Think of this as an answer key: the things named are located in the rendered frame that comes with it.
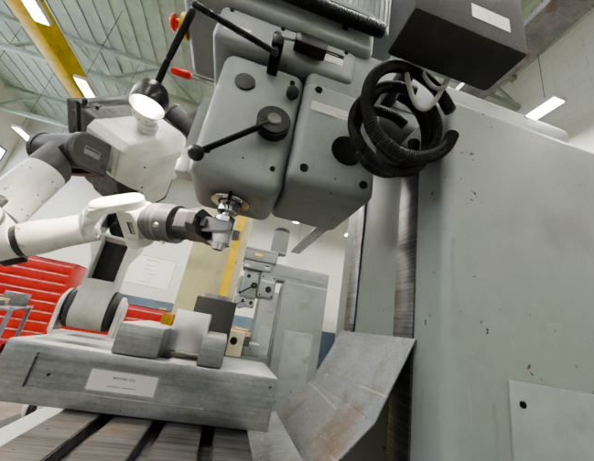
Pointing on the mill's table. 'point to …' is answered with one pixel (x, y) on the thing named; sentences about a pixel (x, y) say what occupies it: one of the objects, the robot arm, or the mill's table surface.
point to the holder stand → (217, 305)
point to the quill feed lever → (277, 131)
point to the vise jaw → (142, 338)
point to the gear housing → (297, 67)
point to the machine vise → (135, 380)
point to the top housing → (292, 16)
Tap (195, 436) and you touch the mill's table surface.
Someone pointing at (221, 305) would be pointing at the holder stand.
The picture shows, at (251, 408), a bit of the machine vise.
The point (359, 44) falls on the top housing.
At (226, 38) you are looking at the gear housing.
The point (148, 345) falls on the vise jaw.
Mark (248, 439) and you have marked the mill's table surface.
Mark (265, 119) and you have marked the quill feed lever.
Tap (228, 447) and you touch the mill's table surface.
